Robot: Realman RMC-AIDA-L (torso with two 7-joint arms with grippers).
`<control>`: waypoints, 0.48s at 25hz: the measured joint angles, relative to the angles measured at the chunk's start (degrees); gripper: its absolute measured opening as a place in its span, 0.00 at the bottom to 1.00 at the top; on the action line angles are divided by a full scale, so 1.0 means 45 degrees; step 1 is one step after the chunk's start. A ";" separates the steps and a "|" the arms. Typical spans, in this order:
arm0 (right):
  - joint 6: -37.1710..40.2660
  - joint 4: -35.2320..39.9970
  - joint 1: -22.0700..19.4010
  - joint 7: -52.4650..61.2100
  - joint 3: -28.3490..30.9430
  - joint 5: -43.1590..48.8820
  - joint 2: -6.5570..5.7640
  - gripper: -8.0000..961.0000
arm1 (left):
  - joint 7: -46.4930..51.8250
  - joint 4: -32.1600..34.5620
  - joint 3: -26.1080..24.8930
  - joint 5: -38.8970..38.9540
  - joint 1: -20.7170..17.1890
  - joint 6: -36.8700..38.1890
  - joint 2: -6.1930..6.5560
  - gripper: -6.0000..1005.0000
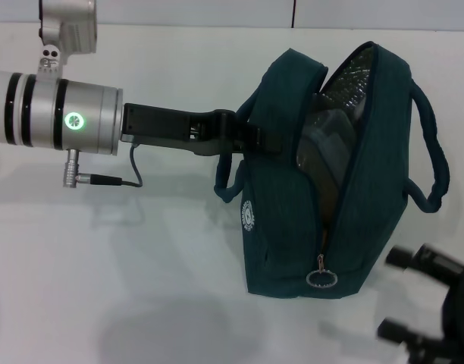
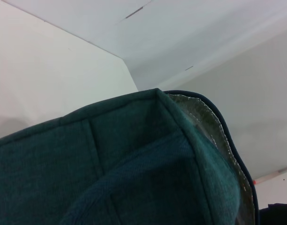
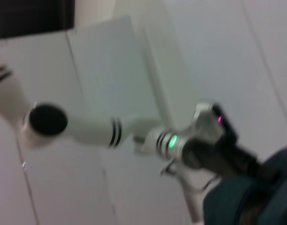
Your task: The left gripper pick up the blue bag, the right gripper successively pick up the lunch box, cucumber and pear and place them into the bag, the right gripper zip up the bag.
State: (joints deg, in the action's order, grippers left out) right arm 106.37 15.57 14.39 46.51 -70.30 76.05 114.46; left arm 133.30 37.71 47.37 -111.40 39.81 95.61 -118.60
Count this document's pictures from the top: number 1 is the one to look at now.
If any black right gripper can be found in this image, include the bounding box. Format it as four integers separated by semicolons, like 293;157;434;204
378;244;464;364

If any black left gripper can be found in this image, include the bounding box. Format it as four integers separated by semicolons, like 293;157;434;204
120;102;284;156

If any clear food container blue lid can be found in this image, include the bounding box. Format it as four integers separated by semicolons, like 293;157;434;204
298;108;357;187

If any dark teal insulated lunch bag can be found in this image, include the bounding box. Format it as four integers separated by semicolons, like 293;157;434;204
213;40;451;300

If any left gripper cable with plug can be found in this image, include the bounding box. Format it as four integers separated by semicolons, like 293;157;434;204
63;142;144;189

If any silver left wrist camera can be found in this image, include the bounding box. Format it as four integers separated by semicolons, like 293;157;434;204
37;0;99;83

